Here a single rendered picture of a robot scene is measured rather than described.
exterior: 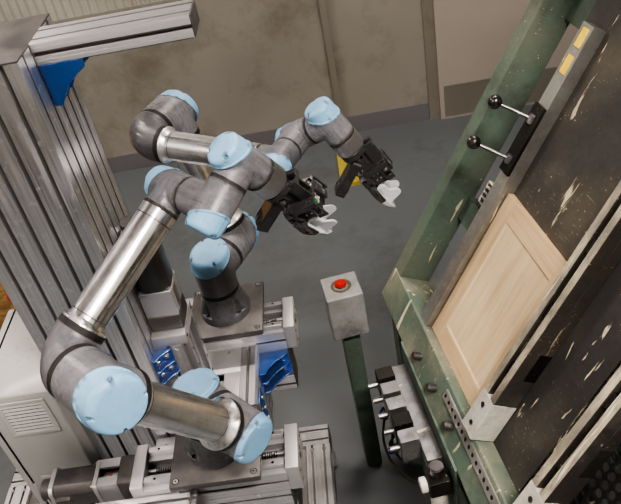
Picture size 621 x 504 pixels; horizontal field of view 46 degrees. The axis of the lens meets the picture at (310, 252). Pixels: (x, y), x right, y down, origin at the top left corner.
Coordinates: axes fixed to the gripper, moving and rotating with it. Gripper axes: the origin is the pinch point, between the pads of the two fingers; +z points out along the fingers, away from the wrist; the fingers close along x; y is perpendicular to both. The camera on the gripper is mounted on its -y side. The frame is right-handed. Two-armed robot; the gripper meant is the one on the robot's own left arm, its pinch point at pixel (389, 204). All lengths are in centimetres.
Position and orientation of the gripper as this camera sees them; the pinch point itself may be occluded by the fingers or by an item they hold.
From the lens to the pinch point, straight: 196.4
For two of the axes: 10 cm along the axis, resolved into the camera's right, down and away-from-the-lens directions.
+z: 6.1, 6.2, 5.0
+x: -0.2, -6.2, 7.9
